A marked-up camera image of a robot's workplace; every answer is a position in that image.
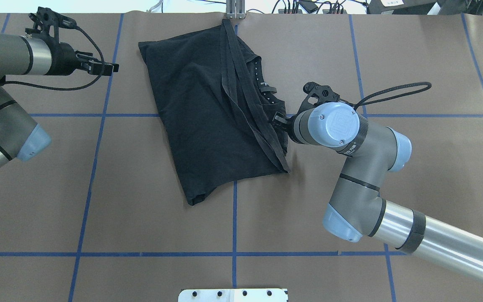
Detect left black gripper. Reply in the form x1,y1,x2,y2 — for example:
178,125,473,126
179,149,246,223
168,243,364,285
49,42,119,76

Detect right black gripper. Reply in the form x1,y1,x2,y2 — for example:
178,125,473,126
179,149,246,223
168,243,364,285
272,113,298,141

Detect black printed t-shirt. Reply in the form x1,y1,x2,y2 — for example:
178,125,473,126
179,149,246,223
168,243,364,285
138,19,290,205

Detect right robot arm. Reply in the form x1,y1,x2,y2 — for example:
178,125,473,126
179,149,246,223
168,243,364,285
273,102,483,283

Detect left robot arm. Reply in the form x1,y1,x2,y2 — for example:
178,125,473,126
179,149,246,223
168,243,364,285
0,25,119,168

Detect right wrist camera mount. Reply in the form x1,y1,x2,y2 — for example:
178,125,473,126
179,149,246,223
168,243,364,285
298,82,341,113

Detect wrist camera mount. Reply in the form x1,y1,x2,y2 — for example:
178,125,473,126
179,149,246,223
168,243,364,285
298,82,341,113
25,6,78,44

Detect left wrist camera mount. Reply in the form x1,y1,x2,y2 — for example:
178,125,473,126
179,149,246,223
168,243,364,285
25,6,78,44

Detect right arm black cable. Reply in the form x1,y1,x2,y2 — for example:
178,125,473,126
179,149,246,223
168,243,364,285
340,82,432,112

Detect aluminium frame post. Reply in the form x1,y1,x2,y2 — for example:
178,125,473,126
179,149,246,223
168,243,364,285
225,0,247,19

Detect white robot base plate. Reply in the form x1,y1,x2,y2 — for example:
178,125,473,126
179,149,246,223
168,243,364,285
178,287,289,302

